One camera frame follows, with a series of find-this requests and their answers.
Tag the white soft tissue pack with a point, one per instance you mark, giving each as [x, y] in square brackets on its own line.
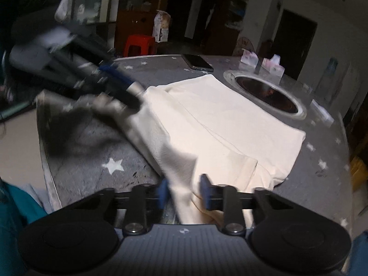
[248, 57]

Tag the red plastic stool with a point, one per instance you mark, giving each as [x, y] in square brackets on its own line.
[139, 44]

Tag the cream garment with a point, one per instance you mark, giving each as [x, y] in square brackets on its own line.
[218, 132]

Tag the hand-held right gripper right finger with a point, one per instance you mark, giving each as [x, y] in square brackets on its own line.
[205, 192]

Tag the dark smartphone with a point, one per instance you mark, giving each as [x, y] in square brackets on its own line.
[198, 62]

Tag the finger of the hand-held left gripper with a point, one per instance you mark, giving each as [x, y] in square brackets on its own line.
[118, 74]
[128, 100]

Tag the electric floor fan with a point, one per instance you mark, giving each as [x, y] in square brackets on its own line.
[244, 44]

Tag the printed paper bag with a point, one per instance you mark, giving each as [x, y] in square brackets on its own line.
[161, 26]

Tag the blue water bottle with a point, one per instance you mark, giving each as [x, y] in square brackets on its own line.
[332, 64]

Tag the wooden glass-front cabinet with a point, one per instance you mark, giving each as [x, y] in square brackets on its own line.
[126, 5]

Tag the white remote control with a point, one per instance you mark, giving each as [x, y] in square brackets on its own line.
[322, 111]

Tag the dark wooden open shelf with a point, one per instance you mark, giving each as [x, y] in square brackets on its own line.
[237, 8]

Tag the person's teal clothing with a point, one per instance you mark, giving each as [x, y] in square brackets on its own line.
[14, 224]

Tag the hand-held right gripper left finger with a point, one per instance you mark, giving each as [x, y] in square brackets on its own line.
[163, 194]

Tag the white water dispenser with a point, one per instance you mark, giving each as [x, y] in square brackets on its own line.
[335, 87]

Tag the grey star-print tablecloth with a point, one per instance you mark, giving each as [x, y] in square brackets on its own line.
[95, 149]

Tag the dark wooden door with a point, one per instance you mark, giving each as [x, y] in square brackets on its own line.
[293, 40]

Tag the pink and white tissue box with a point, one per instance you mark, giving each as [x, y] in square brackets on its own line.
[274, 64]

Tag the white hanging cloth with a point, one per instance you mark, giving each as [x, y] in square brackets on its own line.
[65, 4]

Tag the round built-in induction cooker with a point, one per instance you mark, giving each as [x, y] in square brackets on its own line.
[268, 95]

